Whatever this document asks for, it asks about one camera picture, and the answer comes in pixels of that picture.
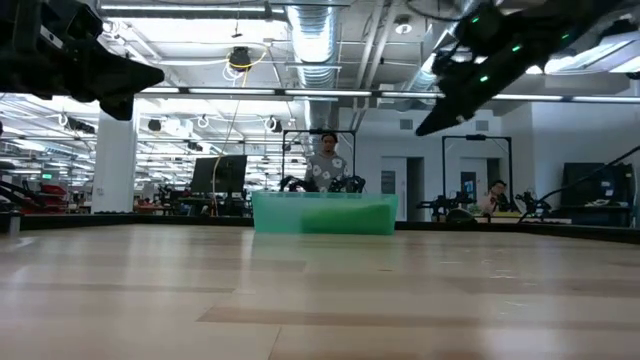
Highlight black table frame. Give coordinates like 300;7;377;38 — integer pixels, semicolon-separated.
0;212;640;245

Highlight person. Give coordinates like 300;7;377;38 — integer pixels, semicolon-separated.
478;179;511;217
304;132;351;193

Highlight silver ceiling duct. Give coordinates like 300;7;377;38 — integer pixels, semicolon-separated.
404;29;451;92
285;0;342;131

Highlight long light bar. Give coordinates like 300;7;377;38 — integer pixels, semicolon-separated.
139;87;640;104

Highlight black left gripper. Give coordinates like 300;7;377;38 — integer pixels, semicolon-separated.
0;0;166;122

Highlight black cabinet with screen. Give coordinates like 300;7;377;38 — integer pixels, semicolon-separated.
558;162;637;226

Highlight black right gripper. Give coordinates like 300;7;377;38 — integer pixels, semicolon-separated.
414;2;531;138

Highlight black ceiling camera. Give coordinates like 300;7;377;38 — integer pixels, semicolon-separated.
228;46;253;71

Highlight black background monitor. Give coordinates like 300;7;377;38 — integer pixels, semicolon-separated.
189;154;249;196

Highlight green microfiber towel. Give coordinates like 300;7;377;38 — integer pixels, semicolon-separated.
299;202;395;235

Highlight white round pillar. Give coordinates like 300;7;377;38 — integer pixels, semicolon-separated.
91;110;139;215

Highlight red storage bin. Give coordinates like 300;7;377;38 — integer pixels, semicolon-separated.
22;183;69;214

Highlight teal translucent plastic basket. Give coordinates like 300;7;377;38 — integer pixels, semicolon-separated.
251;191;400;236

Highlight black background robot arms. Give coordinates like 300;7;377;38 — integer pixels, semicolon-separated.
417;189;554;221
278;174;367;194

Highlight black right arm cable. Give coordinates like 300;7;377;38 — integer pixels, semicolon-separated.
517;144;640;224

